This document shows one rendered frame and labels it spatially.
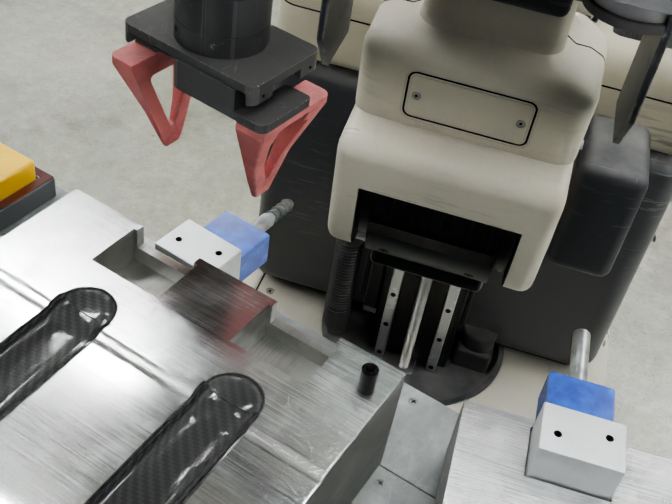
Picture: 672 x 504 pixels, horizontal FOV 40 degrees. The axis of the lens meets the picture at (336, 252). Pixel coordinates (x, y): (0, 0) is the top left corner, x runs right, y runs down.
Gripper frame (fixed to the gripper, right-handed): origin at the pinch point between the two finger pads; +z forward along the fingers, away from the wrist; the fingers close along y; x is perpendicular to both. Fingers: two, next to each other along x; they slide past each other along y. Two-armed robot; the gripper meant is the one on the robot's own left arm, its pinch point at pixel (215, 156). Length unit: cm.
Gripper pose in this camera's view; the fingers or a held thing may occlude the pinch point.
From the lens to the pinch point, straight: 62.3
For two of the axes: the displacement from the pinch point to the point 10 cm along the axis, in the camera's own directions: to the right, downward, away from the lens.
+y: 8.1, 4.7, -3.6
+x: 5.8, -4.9, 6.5
